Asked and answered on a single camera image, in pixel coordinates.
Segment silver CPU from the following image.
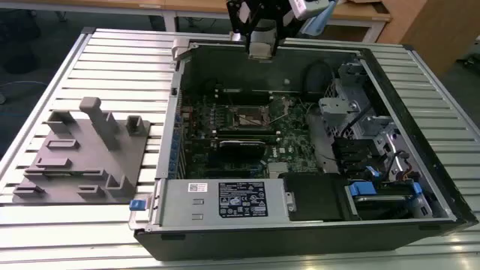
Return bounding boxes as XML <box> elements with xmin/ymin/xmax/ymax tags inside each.
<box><xmin>248</xmin><ymin>41</ymin><xmax>274</xmax><ymax>60</ymax></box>

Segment CPU socket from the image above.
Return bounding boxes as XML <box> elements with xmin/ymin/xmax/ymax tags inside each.
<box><xmin>232</xmin><ymin>104</ymin><xmax>273</xmax><ymax>129</ymax></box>

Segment grey case latch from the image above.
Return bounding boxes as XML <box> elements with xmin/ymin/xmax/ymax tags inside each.
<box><xmin>170</xmin><ymin>38</ymin><xmax>193</xmax><ymax>62</ymax></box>

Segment silver drive cage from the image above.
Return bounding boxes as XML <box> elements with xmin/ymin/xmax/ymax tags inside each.
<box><xmin>317</xmin><ymin>62</ymin><xmax>401</xmax><ymax>141</ymax></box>

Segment wooden cabinet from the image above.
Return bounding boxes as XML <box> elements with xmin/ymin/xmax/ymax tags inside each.
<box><xmin>376</xmin><ymin>0</ymin><xmax>480</xmax><ymax>77</ymax></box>

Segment green motherboard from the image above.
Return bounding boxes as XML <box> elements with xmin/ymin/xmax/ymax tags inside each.
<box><xmin>178</xmin><ymin>92</ymin><xmax>328</xmax><ymax>179</ymax></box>

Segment black graphics card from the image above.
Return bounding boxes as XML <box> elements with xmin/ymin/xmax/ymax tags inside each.
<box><xmin>217</xmin><ymin>139</ymin><xmax>268</xmax><ymax>163</ymax></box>

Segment silver chipset heatsink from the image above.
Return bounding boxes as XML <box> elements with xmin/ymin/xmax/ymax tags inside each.
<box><xmin>266</xmin><ymin>162</ymin><xmax>294</xmax><ymax>173</ymax></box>

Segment black plastic shroud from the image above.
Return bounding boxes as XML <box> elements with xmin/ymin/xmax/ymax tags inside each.
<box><xmin>281</xmin><ymin>172</ymin><xmax>364</xmax><ymax>223</ymax></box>

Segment grey parts rack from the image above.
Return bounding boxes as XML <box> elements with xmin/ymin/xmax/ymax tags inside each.
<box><xmin>10</xmin><ymin>97</ymin><xmax>152</xmax><ymax>205</ymax></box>

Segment silver power supply unit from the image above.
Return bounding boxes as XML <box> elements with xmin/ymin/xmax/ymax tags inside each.
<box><xmin>148</xmin><ymin>178</ymin><xmax>297</xmax><ymax>228</ymax></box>

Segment black hard disk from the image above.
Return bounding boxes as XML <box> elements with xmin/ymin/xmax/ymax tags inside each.
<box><xmin>352</xmin><ymin>195</ymin><xmax>410</xmax><ymax>221</ymax></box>

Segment black PC case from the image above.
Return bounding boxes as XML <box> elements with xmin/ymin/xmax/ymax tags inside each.
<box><xmin>126</xmin><ymin>38</ymin><xmax>478</xmax><ymax>262</ymax></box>

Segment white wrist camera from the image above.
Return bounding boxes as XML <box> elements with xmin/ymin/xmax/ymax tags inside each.
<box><xmin>286</xmin><ymin>0</ymin><xmax>318</xmax><ymax>21</ymax></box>

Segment wooden desk white frame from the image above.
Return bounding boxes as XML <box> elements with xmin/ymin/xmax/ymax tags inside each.
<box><xmin>0</xmin><ymin>0</ymin><xmax>177</xmax><ymax>32</ymax></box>
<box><xmin>164</xmin><ymin>0</ymin><xmax>393</xmax><ymax>43</ymax></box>

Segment thick black cable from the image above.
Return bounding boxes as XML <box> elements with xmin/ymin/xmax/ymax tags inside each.
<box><xmin>302</xmin><ymin>60</ymin><xmax>334</xmax><ymax>95</ymax></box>

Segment thin black cable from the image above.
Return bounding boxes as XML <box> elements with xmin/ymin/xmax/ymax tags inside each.
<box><xmin>338</xmin><ymin>102</ymin><xmax>374</xmax><ymax>138</ymax></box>

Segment grey ribbon cable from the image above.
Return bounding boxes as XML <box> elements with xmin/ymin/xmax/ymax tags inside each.
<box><xmin>305</xmin><ymin>111</ymin><xmax>340</xmax><ymax>173</ymax></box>

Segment coloured wire bundle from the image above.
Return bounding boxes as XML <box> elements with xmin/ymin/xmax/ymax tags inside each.
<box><xmin>396</xmin><ymin>164</ymin><xmax>418</xmax><ymax>182</ymax></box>

